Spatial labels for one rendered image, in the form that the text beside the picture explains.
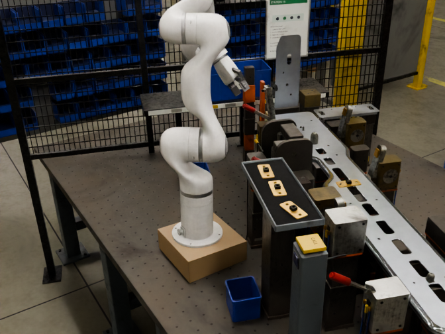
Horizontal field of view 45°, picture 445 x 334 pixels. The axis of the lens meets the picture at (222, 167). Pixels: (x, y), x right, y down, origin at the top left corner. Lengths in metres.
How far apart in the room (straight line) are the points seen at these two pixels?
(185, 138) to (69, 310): 1.46
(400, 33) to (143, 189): 3.56
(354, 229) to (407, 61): 4.21
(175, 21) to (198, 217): 0.68
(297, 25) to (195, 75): 1.10
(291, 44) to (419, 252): 1.19
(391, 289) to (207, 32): 0.93
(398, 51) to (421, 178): 2.97
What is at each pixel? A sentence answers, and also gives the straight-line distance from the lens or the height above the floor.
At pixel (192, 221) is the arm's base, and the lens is 1.95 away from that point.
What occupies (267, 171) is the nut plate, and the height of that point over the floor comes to 1.16.
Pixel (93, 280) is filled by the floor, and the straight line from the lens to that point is 3.15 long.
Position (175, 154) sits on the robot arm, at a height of 1.15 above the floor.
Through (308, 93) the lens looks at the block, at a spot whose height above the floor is 1.06.
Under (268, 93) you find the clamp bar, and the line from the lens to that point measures 2.21.
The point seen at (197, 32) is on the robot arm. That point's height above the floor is 1.53.
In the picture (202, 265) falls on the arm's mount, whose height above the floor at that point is 0.76.
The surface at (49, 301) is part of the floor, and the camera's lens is 3.09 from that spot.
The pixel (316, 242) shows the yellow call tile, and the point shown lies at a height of 1.16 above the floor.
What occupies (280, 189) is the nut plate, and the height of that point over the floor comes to 1.16.
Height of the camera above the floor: 1.98
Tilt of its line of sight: 29 degrees down
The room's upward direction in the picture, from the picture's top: 1 degrees counter-clockwise
